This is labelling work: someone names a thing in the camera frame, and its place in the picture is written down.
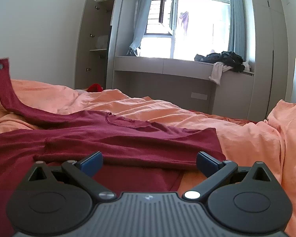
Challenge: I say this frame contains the dark red shirt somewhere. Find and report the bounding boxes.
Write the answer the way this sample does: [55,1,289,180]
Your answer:
[0,59,225,236]

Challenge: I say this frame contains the dark clothes pile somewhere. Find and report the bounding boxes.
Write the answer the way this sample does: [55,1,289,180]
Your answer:
[194,51,245,73]

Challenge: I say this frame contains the orange duvet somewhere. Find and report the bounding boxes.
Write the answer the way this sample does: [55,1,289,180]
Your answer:
[0,80,296,236]

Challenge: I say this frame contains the red object behind bed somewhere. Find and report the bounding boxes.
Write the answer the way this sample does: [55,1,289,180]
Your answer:
[86,83,103,93]

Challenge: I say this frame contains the grey window bench desk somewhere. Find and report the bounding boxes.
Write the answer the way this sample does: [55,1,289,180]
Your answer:
[113,56,253,119]

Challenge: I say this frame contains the tall grey wardrobe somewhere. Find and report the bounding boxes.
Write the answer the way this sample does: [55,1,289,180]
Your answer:
[249,0,288,121]

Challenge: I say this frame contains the white garment on ledge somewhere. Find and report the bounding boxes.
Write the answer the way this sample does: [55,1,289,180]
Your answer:
[209,62,233,85]

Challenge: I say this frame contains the open wardrobe cabinet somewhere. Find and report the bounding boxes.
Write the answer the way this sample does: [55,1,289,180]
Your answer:
[74,0,122,89]

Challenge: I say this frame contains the right grey-blue curtain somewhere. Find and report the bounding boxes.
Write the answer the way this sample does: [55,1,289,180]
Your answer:
[228,0,245,59]

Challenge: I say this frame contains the grey-blue curtain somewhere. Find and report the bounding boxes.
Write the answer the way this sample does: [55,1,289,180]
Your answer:
[228,0,245,59]
[127,0,152,56]

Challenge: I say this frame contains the purple hanging garment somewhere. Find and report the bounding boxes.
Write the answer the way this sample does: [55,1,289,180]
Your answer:
[179,11,189,33]

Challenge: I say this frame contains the open window sash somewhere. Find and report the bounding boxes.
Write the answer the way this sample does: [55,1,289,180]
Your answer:
[159,0,175,35]

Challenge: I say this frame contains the left grey-blue curtain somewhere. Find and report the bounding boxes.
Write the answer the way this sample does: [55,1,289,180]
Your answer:
[127,0,152,56]

